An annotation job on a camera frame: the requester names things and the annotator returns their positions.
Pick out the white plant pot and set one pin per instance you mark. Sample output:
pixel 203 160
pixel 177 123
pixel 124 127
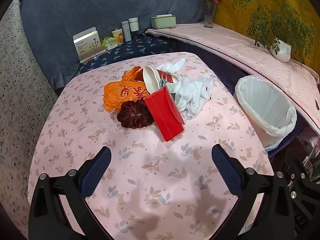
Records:
pixel 282 51

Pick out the green packet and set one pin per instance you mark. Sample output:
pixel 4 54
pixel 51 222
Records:
pixel 110 43

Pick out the pink rabbit print tablecloth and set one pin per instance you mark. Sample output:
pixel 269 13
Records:
pixel 75 117

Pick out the glass vase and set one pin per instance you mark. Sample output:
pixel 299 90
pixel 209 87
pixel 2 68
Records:
pixel 210 17

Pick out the yellow cloth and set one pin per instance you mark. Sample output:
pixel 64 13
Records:
pixel 237 17

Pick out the green leafy plant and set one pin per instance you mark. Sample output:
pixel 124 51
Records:
pixel 275 17

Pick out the white box with flower print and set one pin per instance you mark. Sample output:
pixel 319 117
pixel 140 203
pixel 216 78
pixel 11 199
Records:
pixel 87 45

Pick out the blue grey cloth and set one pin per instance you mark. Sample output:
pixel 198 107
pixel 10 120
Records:
pixel 75 5

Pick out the trash bin with white liner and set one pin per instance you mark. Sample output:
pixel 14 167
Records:
pixel 262 105

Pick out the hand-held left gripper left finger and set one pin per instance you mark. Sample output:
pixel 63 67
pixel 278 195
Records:
pixel 96 170

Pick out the red cardboard box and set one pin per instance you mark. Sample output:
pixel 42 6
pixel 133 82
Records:
pixel 162 115

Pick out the yellow tin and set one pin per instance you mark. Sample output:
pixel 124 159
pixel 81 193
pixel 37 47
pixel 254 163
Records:
pixel 117 36

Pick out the pink speckled cloth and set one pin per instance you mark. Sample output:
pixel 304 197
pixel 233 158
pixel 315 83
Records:
pixel 225 42

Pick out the dark red velvet scrunchie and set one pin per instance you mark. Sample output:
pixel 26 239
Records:
pixel 127 116

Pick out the orange plastic bag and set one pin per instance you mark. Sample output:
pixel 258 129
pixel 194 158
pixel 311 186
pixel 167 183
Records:
pixel 117 92

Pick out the dark purple cloth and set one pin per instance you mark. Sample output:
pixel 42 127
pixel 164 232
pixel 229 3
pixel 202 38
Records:
pixel 220 65

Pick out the green tissue box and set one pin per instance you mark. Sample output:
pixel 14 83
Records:
pixel 163 22

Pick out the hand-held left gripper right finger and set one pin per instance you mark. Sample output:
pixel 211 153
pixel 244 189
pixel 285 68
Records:
pixel 226 170

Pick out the white bottle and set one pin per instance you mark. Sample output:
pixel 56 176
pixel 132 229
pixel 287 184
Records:
pixel 126 31

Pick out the navy floral cloth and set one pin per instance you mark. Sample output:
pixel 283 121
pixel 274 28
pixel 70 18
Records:
pixel 135 47

